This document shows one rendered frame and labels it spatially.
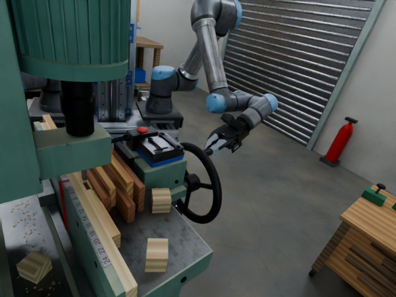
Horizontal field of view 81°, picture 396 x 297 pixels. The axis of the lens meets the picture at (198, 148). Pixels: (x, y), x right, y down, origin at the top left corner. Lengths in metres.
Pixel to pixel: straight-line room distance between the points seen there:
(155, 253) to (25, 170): 0.25
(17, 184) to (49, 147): 0.08
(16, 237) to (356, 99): 3.21
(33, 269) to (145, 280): 0.23
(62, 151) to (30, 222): 0.29
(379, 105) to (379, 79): 0.28
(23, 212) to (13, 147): 0.35
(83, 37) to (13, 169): 0.23
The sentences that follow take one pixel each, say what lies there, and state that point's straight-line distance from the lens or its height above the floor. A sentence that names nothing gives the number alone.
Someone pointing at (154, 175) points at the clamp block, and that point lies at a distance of 0.61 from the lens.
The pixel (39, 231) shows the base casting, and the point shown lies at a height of 0.80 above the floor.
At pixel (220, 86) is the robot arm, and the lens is 0.91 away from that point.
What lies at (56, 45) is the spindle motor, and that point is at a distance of 0.39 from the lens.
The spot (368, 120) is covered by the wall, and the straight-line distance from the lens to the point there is 3.28.
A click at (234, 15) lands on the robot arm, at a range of 1.12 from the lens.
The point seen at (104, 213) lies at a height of 0.94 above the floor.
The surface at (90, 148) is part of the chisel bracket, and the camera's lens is 0.51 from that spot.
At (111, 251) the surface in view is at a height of 0.95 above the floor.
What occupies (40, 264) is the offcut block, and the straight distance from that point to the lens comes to 0.60.
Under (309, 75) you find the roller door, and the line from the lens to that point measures 3.49.
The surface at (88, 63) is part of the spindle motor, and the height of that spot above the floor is 1.23.
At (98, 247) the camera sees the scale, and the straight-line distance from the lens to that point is 0.45.
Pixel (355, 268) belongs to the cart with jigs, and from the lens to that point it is 1.83.
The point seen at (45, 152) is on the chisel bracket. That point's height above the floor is 1.06.
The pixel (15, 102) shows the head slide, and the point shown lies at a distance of 0.41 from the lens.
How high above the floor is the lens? 1.32
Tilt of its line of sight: 30 degrees down
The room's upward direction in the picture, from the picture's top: 12 degrees clockwise
